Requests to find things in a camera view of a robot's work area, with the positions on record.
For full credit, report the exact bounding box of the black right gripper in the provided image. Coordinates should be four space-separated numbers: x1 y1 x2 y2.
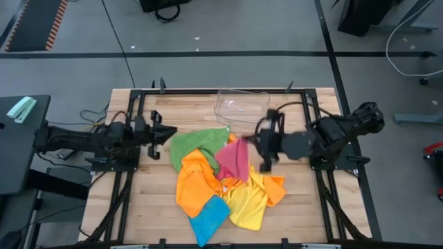
243 109 285 174

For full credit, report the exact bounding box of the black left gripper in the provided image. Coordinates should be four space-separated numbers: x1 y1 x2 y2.
133 109 179 161

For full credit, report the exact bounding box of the pink microfiber towel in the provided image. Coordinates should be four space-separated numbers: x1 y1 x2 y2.
214 137 251 183

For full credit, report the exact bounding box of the orange microfiber towel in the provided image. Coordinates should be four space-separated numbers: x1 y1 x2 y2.
221 133 287 208
175 148 223 219

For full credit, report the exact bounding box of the green microfiber towel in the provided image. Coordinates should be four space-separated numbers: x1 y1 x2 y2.
169 127 231 174

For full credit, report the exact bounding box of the yellow microfiber towel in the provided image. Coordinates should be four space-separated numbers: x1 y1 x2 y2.
221 165 274 232

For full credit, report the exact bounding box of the blue microfiber towel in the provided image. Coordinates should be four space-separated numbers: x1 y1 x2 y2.
188 195 231 248

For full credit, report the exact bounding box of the clear plastic bin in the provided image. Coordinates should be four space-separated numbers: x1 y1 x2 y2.
213 86 271 131

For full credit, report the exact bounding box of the black power adapter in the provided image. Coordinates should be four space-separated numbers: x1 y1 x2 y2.
57 148 75 161

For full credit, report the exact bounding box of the black desk base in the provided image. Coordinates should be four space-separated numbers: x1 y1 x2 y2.
0 165 91 249

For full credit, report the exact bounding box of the black equipment box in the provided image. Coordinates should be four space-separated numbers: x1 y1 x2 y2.
139 0 192 13

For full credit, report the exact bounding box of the mint green stapler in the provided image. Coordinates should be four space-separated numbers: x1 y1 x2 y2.
6 95 37 125

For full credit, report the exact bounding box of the black side table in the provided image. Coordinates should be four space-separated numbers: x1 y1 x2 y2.
0 94 52 196

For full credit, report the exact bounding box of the grey metal desk foot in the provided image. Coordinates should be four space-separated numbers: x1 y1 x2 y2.
375 0 440 34
393 112 443 125

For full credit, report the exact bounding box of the black cabinet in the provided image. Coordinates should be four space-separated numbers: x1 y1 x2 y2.
337 0 404 37

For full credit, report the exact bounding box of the black orange-edged floor mat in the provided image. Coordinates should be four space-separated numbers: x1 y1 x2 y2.
5 0 69 53

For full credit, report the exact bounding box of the red and black cart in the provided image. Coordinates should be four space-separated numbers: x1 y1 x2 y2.
422 140 443 202

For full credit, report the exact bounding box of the black aluminium table frame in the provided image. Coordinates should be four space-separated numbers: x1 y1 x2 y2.
78 77 374 249

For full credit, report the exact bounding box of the thin black floor cable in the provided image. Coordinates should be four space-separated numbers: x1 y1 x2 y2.
101 0 136 89

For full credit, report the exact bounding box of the black coiled cable loop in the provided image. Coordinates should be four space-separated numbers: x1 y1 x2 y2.
154 3 181 24

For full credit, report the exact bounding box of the white floor cable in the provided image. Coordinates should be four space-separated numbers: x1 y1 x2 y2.
385 0 443 77

